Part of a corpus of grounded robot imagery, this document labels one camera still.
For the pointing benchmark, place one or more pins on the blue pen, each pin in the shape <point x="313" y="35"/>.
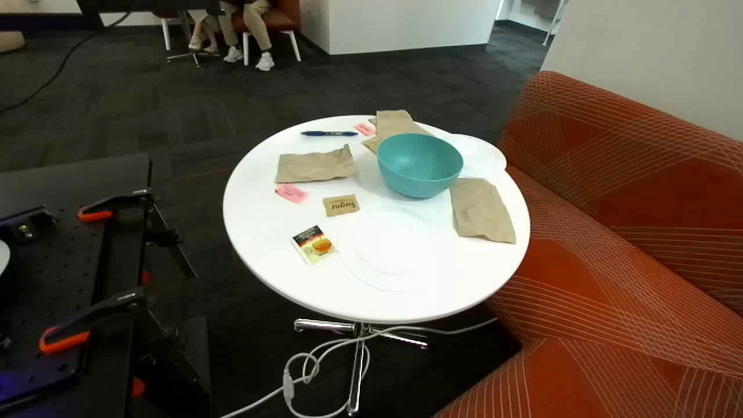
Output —
<point x="329" y="134"/>

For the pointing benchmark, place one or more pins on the brown paper packet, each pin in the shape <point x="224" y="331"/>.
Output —
<point x="341" y="206"/>

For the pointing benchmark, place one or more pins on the clear plastic plate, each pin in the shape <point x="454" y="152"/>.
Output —
<point x="391" y="251"/>

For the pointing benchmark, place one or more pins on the teal bowl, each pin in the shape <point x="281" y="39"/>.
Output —
<point x="419" y="166"/>

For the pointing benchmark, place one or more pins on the orange and black packet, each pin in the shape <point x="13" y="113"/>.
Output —
<point x="311" y="242"/>

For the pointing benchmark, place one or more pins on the brown paper napkin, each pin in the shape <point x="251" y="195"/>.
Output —
<point x="313" y="166"/>
<point x="395" y="122"/>
<point x="482" y="210"/>

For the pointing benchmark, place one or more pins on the pink packet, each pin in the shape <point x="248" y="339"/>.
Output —
<point x="291" y="193"/>
<point x="365" y="129"/>

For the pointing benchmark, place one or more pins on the white round table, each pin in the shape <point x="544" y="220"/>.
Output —
<point x="264" y="234"/>

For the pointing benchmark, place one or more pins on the white counter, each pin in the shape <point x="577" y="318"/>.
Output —
<point x="402" y="24"/>

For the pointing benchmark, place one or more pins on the red chair with white legs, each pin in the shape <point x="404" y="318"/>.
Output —
<point x="284" y="14"/>

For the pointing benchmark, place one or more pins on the seated person in beige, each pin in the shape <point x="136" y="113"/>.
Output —
<point x="203" y="26"/>
<point x="257" y="26"/>

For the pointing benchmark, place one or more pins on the orange patterned sofa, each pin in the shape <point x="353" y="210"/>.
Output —
<point x="618" y="234"/>

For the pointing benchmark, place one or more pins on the black and orange clamp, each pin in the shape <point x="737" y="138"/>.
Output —
<point x="117" y="206"/>
<point x="84" y="318"/>

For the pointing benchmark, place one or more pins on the black mounting bench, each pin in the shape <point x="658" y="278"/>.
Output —
<point x="71" y="271"/>

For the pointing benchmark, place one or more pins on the beige cushion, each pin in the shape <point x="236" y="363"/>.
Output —
<point x="10" y="41"/>

